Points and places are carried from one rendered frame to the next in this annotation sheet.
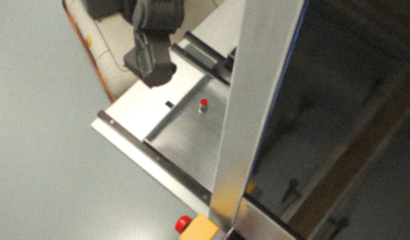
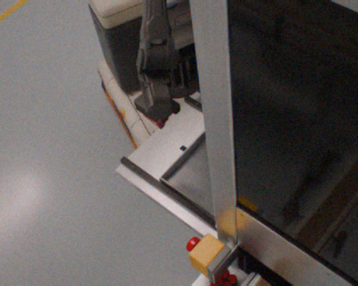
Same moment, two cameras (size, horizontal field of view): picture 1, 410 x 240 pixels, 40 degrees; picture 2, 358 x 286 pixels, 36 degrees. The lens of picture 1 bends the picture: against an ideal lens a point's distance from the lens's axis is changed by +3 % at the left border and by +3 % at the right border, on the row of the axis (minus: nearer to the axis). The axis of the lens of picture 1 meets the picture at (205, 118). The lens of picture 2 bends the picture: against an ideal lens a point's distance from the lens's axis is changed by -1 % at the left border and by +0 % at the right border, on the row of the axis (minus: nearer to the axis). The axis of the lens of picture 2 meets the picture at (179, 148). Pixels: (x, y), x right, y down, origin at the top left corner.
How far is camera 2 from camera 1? 0.24 m
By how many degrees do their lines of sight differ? 11
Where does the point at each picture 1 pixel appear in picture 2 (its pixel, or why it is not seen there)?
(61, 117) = (101, 184)
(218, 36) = not seen: hidden behind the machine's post
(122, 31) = not seen: hidden behind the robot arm
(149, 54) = (151, 90)
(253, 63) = (209, 64)
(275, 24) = (213, 24)
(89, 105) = not seen: hidden behind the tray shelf
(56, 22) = (97, 102)
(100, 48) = (132, 117)
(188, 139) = (201, 177)
